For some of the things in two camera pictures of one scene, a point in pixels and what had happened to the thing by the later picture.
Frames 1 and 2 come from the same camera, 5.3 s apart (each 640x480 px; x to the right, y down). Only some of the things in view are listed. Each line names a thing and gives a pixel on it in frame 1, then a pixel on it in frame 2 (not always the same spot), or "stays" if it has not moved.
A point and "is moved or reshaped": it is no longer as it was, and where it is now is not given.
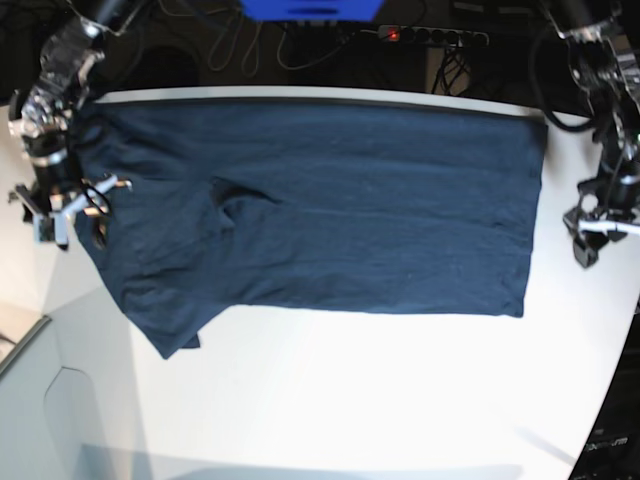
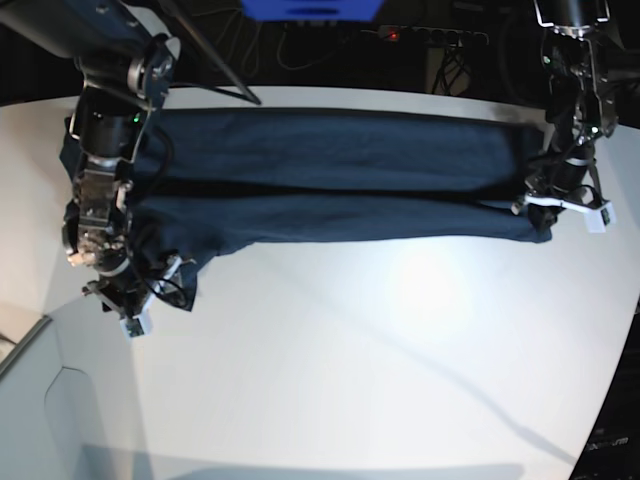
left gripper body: (57, 185) -> (134, 286)
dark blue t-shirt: (313, 204) is moved or reshaped
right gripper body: (606, 198) -> (565, 179)
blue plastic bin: (312, 10) stays
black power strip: (426, 35) stays
